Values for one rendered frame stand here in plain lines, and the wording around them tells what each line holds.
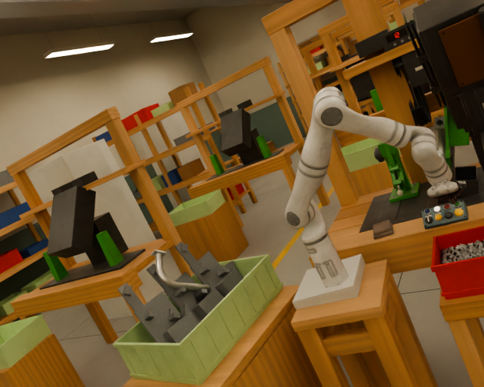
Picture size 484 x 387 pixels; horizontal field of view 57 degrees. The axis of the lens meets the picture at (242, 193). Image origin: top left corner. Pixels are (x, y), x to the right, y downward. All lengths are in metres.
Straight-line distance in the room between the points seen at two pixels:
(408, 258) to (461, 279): 0.38
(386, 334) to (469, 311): 0.26
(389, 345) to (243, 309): 0.58
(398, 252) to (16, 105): 8.15
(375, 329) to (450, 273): 0.30
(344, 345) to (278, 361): 0.32
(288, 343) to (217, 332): 0.32
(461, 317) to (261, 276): 0.80
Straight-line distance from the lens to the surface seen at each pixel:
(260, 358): 1.75
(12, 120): 9.06
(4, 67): 9.48
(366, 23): 2.23
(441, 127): 1.95
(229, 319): 1.76
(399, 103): 2.25
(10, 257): 7.67
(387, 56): 2.11
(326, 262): 1.58
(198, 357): 1.66
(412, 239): 1.79
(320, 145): 1.37
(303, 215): 1.50
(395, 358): 1.62
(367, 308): 1.51
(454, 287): 1.51
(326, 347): 1.66
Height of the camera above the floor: 1.60
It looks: 10 degrees down
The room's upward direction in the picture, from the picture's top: 25 degrees counter-clockwise
